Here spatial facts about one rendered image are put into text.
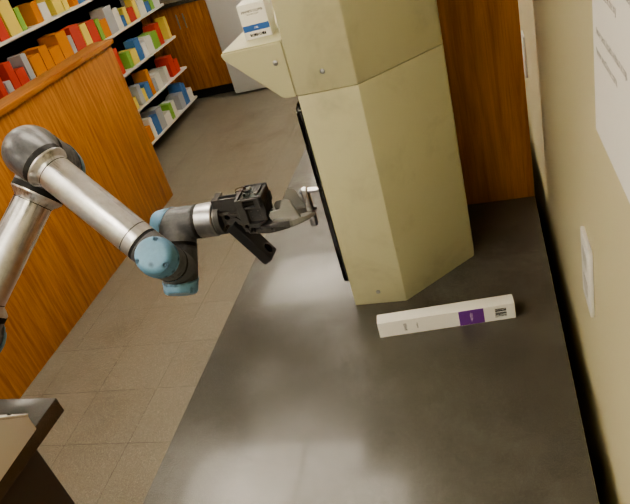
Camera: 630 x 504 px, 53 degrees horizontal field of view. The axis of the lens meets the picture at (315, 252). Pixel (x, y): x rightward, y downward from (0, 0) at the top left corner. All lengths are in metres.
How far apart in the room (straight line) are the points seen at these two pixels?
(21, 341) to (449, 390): 2.57
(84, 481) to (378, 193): 1.89
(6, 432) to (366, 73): 0.94
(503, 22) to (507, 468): 0.90
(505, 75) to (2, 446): 1.27
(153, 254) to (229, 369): 0.28
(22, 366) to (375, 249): 2.40
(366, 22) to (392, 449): 0.70
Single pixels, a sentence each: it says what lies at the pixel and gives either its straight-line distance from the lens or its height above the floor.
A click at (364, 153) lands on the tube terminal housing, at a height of 1.28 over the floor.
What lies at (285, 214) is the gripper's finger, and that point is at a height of 1.17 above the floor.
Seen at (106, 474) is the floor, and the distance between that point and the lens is 2.71.
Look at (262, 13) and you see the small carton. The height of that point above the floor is 1.55.
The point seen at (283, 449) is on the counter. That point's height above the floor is 0.94.
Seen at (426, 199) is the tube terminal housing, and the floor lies 1.13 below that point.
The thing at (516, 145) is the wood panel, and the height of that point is 1.08.
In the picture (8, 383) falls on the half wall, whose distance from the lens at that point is 3.33.
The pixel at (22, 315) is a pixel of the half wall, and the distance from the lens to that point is 3.41.
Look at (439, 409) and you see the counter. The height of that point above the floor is 0.94.
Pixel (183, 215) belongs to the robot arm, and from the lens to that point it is 1.38.
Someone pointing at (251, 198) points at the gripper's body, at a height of 1.22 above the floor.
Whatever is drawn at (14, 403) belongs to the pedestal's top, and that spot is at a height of 0.94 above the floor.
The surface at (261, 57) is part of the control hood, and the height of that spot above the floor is 1.49.
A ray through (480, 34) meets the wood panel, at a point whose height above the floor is 1.35.
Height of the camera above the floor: 1.74
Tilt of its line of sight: 30 degrees down
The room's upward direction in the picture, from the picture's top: 17 degrees counter-clockwise
